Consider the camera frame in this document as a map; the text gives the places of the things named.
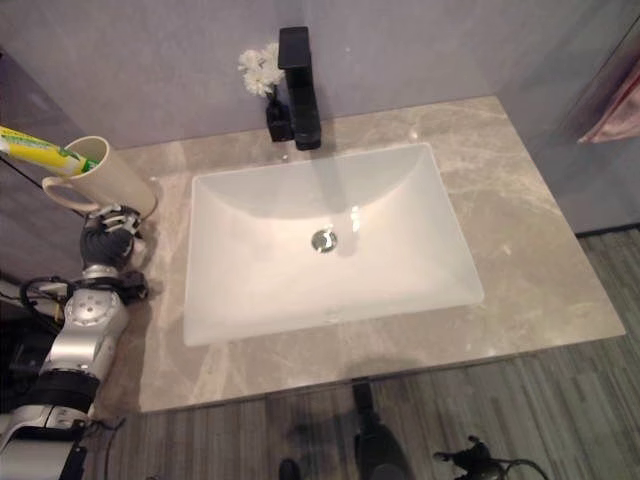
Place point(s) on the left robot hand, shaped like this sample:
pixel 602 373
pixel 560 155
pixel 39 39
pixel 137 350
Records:
pixel 102 242

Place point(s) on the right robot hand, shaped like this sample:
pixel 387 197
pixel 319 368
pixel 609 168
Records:
pixel 470 457

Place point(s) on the yellow green toothpaste tube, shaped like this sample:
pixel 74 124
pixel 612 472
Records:
pixel 35 145

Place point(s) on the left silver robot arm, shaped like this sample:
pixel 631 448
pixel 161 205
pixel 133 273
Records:
pixel 82 325

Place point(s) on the chrome sink drain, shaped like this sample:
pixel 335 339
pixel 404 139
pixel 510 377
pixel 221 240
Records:
pixel 323 241

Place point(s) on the white rectangular sink basin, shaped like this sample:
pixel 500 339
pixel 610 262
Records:
pixel 325 260

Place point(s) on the pink hanging towel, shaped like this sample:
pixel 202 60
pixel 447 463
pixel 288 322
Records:
pixel 617 112

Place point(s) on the dark robot foot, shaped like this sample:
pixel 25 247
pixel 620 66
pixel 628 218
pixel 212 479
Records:
pixel 289 470

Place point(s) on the small black vase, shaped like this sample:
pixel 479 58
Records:
pixel 278 120

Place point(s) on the white flowers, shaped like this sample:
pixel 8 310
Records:
pixel 257 67

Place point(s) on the black square faucet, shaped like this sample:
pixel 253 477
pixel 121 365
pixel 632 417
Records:
pixel 302 95

